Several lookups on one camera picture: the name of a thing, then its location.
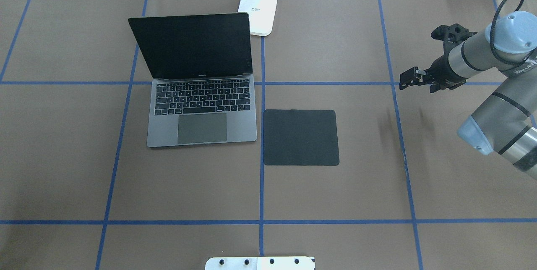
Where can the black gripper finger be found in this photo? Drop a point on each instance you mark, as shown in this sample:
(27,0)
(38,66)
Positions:
(412,77)

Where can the grey laptop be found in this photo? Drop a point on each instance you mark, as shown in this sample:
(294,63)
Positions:
(203,89)

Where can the white desk lamp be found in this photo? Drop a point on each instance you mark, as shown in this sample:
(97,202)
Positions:
(261,15)

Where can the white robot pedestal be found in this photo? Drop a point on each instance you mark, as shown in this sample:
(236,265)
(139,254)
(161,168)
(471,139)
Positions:
(261,263)

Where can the black mouse pad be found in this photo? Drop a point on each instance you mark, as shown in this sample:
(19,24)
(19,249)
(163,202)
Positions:
(300,137)

